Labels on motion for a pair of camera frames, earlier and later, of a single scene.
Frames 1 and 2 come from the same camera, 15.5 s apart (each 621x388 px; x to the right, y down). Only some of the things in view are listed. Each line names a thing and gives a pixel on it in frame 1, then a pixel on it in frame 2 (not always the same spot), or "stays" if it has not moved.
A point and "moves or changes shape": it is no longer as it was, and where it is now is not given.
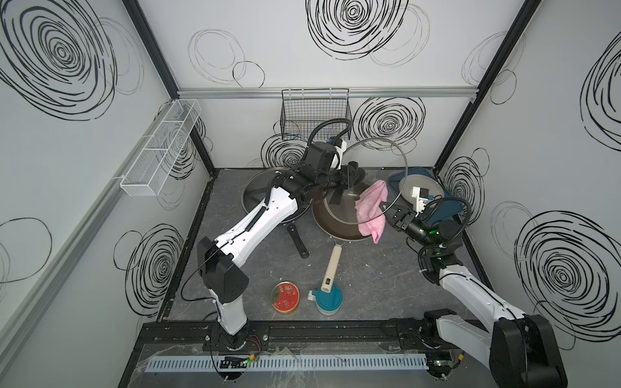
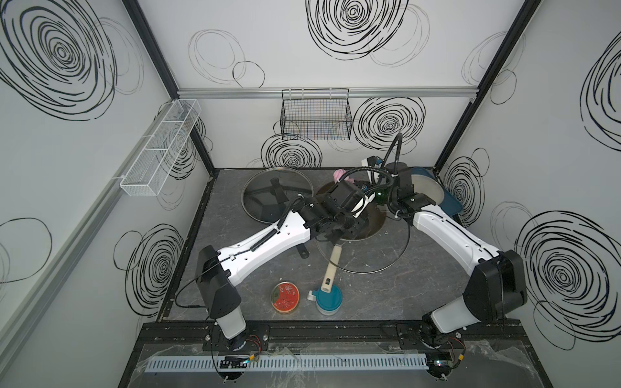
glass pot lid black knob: [385, 174] moves or changes shape
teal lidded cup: [327, 303] stays
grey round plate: [423, 181] stays
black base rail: [296, 335] stays
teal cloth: [445, 208] stays
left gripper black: [344, 175] to [356, 225]
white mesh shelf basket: [146, 175] stays
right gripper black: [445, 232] to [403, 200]
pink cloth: [370, 204] moves or changes shape
